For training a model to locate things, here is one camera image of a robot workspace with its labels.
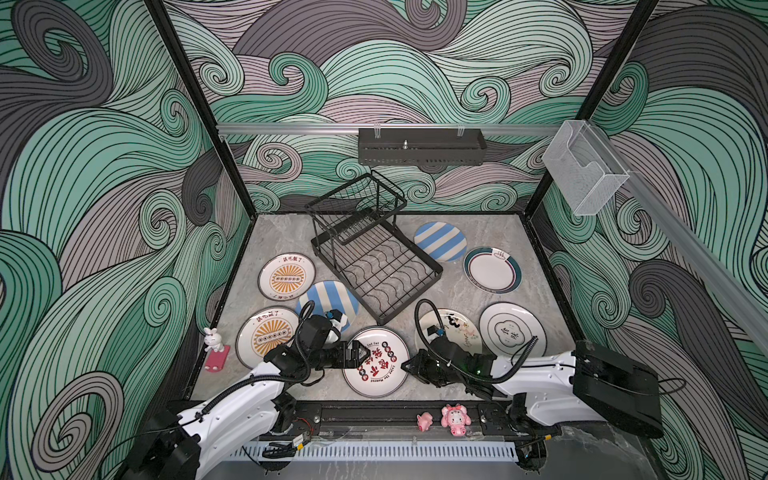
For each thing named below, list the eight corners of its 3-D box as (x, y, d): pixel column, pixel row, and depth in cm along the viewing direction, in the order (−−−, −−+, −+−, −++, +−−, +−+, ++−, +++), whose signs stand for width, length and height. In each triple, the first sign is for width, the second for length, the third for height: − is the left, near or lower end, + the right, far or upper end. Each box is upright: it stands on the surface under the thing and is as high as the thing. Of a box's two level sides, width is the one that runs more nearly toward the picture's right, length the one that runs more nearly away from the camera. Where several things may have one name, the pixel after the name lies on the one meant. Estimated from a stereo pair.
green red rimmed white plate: (469, 294, 99) (471, 291, 97) (459, 249, 111) (460, 246, 109) (527, 294, 99) (530, 291, 97) (510, 250, 111) (512, 246, 109)
